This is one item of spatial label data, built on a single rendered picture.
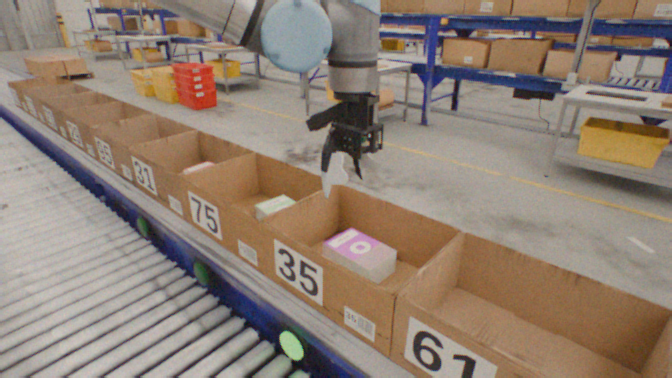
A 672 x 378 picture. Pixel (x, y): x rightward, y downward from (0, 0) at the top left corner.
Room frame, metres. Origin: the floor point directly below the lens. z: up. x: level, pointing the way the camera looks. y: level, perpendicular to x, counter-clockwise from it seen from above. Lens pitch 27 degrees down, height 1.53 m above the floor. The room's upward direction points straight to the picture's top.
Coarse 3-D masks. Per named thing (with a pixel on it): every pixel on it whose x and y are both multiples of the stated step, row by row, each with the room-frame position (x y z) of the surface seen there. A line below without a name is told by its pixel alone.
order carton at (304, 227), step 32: (320, 192) 0.95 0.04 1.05; (352, 192) 0.97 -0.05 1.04; (288, 224) 0.86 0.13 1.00; (320, 224) 0.95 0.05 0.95; (352, 224) 0.97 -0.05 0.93; (384, 224) 0.90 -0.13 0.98; (416, 224) 0.83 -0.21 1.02; (448, 224) 0.78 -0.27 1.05; (320, 256) 0.66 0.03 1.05; (416, 256) 0.83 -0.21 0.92; (288, 288) 0.74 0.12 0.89; (352, 288) 0.60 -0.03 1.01; (384, 288) 0.55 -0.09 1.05; (384, 320) 0.55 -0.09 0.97; (384, 352) 0.54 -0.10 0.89
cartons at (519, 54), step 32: (128, 0) 11.88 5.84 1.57; (384, 0) 6.07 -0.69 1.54; (416, 0) 5.72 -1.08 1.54; (448, 0) 5.41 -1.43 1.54; (480, 0) 5.13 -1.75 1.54; (512, 0) 4.90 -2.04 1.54; (544, 0) 4.65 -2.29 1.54; (576, 0) 4.43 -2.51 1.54; (608, 0) 4.25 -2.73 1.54; (640, 0) 4.07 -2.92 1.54; (160, 32) 10.25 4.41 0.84; (192, 32) 9.34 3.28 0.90; (448, 64) 5.10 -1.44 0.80; (480, 64) 4.79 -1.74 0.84; (512, 64) 4.54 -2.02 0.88; (544, 64) 4.49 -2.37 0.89; (608, 64) 4.01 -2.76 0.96
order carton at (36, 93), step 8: (32, 88) 2.40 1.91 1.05; (40, 88) 2.43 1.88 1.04; (48, 88) 2.46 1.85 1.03; (56, 88) 2.50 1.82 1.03; (64, 88) 2.53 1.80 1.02; (72, 88) 2.56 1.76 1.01; (80, 88) 2.50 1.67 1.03; (88, 88) 2.39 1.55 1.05; (24, 96) 2.36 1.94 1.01; (32, 96) 2.19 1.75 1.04; (40, 96) 2.42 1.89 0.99; (48, 96) 2.45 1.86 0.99; (40, 104) 2.11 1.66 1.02; (40, 112) 2.14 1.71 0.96; (40, 120) 2.20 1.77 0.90
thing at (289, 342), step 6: (282, 336) 0.64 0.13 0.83; (288, 336) 0.63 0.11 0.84; (294, 336) 0.63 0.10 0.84; (282, 342) 0.64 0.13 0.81; (288, 342) 0.62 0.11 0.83; (294, 342) 0.61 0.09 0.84; (288, 348) 0.62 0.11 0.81; (294, 348) 0.61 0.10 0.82; (300, 348) 0.61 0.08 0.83; (288, 354) 0.63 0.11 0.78; (294, 354) 0.61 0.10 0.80; (300, 354) 0.60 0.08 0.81
